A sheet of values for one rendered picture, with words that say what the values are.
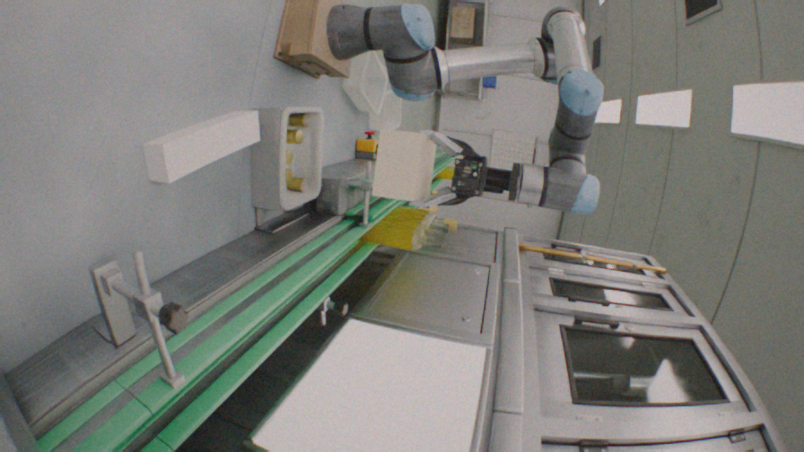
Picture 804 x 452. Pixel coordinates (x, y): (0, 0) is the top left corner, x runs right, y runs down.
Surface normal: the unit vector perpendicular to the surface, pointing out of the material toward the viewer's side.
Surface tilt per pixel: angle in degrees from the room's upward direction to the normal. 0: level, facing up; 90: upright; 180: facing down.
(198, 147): 0
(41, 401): 90
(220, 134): 0
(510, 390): 90
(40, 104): 0
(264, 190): 90
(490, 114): 90
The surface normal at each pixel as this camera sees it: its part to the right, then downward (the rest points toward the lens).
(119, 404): 0.08, -0.94
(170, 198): 0.96, 0.16
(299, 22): -0.25, 0.13
